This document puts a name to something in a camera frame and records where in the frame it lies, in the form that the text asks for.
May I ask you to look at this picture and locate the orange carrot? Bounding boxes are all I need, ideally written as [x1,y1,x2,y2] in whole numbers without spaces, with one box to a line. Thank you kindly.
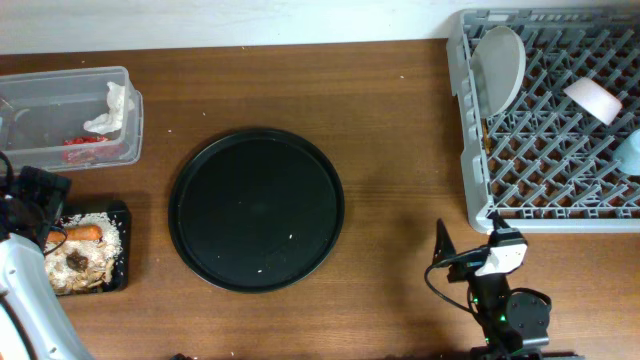
[46,225,103,244]

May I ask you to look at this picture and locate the light blue cup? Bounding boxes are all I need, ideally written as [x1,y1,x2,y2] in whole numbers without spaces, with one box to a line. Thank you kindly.
[613,130,640,176]

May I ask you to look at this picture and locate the white tissue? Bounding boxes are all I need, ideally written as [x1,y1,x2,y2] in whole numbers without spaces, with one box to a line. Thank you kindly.
[83,82,135,135]

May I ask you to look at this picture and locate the round black serving tray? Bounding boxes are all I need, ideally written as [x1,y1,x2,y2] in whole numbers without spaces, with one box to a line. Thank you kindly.
[168,128,345,293]

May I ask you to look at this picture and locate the grey dishwasher rack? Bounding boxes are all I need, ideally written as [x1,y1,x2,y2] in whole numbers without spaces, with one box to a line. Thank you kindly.
[446,7,639,233]

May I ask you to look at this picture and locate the white dinner plate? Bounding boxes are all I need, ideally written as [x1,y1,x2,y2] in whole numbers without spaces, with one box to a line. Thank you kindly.
[470,26,526,118]

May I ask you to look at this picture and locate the white small bowl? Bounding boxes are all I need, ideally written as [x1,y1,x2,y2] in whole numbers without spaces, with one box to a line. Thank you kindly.
[564,77,622,125]

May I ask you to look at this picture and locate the brown food scrap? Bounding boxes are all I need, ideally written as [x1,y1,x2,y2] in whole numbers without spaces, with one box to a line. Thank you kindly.
[66,251,89,273]

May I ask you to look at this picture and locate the clear plastic waste bin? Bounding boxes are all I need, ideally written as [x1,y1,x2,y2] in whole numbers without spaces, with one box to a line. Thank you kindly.
[1,66,144,172]

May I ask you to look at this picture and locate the rice and shell leftovers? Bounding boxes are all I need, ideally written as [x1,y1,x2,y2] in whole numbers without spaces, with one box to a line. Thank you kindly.
[44,212,124,296]

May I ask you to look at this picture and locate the wooden chopstick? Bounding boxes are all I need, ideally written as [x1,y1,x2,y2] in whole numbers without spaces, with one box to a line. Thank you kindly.
[481,119,491,155]

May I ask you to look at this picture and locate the red snack wrapper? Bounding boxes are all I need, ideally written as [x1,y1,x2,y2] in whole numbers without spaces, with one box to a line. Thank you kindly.
[63,135,120,164]

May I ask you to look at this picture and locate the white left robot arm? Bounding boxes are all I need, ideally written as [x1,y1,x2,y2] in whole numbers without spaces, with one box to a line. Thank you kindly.
[1,154,92,359]

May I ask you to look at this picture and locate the black rectangular waste tray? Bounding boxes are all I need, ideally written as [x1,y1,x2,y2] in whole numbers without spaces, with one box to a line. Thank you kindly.
[45,200,132,297]

